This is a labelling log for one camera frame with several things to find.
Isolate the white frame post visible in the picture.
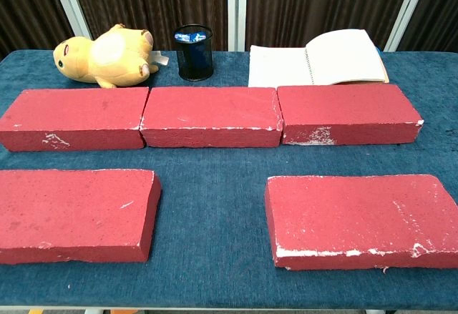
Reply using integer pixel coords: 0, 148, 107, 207
384, 0, 434, 52
48, 0, 94, 41
227, 0, 248, 52

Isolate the black mesh pen holder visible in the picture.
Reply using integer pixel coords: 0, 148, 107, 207
174, 24, 215, 82

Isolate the red foam brick white-chipped edge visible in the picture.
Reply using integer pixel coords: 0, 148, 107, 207
263, 174, 458, 271

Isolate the yellow plush toy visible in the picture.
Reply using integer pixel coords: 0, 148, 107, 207
52, 24, 168, 89

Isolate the blue tablecloth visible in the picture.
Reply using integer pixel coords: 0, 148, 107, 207
0, 49, 458, 310

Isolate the open spiral notebook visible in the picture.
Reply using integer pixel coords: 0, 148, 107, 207
248, 29, 390, 88

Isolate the red foam brick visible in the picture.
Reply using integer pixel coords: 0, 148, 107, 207
277, 84, 425, 146
139, 86, 284, 149
0, 169, 162, 265
0, 87, 150, 152

